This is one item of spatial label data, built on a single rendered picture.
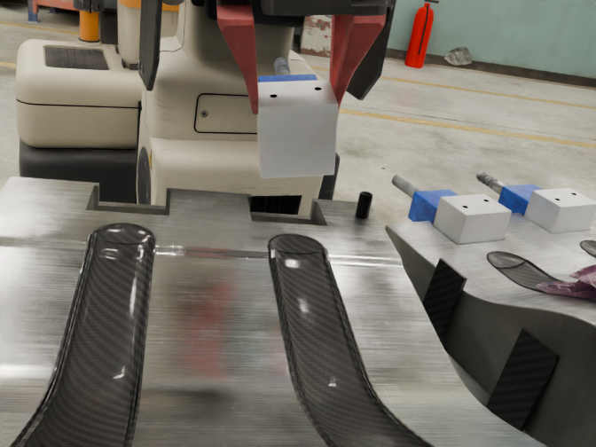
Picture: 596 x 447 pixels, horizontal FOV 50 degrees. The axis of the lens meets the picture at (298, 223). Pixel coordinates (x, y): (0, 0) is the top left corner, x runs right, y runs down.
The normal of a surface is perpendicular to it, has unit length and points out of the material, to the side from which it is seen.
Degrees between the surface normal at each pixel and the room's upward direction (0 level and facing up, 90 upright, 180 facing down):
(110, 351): 5
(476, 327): 90
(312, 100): 13
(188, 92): 98
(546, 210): 90
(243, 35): 120
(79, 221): 0
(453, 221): 90
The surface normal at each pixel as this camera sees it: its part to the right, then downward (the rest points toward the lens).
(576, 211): 0.43, 0.45
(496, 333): -0.89, 0.07
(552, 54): 0.02, 0.44
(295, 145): 0.11, 0.60
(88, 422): 0.04, -1.00
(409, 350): 0.15, -0.87
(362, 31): 0.10, 0.84
